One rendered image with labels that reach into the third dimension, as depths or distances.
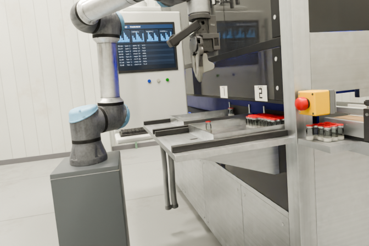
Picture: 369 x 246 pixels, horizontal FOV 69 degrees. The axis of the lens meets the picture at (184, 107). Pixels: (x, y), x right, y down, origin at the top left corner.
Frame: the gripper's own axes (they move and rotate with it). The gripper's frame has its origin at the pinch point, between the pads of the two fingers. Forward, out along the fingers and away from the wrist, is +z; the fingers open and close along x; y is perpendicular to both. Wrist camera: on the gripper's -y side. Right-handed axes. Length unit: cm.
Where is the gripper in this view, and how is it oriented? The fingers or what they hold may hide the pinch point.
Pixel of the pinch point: (197, 78)
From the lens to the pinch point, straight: 89.5
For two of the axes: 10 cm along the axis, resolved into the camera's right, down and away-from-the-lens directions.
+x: -2.8, -0.7, 9.6
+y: 9.6, -1.1, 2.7
